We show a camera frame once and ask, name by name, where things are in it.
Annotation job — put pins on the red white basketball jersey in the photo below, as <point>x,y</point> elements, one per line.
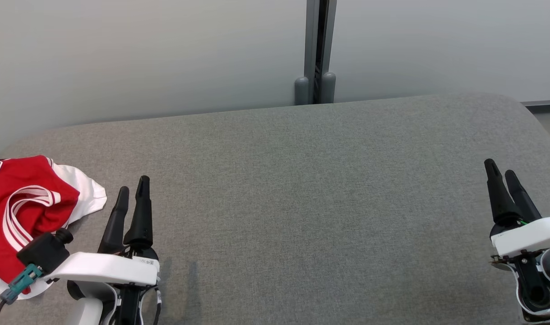
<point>26,180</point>

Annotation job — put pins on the grey partition post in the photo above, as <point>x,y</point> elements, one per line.
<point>320,45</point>

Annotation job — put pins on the grey partition base rail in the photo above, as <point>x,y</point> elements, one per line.
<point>545,103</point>

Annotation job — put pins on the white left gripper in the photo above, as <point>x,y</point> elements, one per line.
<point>103,268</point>

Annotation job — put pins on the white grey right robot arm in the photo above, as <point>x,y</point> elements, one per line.
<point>538,289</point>

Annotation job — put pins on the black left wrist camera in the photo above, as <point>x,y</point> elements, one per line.
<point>42,253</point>

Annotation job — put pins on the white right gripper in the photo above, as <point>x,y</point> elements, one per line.
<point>532,237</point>

